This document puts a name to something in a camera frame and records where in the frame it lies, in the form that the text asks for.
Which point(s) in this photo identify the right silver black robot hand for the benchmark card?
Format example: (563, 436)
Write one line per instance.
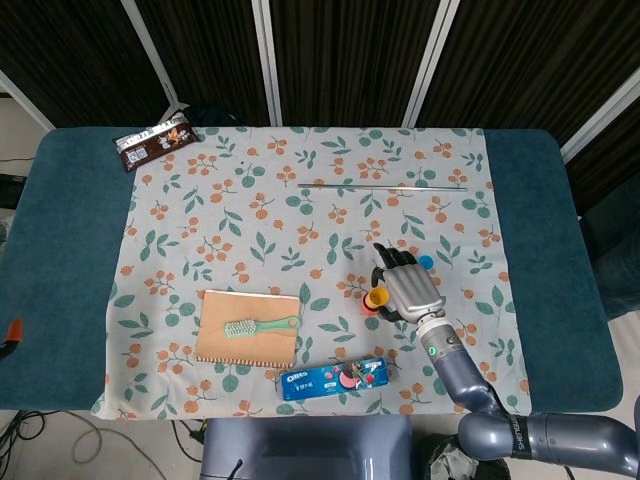
(412, 292)

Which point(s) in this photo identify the light blue plastic cup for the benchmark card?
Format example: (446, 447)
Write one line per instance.
(426, 261)

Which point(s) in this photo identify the yellow plastic cup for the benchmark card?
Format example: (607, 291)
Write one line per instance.
(378, 296)

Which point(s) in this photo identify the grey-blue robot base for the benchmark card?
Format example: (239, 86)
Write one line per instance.
(305, 450)

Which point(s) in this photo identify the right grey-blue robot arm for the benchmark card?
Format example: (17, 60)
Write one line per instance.
(465, 380)

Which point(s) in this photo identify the large orange plastic cup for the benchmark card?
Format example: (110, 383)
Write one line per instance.
(369, 308)

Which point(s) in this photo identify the thin metal rod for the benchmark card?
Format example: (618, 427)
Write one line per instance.
(380, 187)

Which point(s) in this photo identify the blue Oreo cookie box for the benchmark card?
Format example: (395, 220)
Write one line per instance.
(305, 382)

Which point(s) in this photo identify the kraft spiral notebook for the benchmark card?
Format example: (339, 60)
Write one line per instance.
(240, 305)

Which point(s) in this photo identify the green scrubbing brush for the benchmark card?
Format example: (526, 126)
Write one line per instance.
(240, 330)

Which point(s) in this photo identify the trash bin with black bag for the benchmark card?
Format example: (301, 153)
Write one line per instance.
(445, 467)

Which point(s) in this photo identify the floral leaf print tablecloth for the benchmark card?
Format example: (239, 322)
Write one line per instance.
(250, 210)

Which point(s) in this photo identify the dark teal upholstered chair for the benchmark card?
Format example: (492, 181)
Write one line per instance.
(617, 240)

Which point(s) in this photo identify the black folding screen white frames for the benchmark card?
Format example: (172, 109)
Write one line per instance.
(350, 50)

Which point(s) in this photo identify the brown snack packet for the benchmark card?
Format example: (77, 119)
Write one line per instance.
(150, 145)

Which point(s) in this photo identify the teal fabric table cover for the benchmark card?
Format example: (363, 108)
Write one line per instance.
(65, 250)

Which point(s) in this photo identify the black box device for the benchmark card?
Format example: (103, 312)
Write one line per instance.
(10, 192)

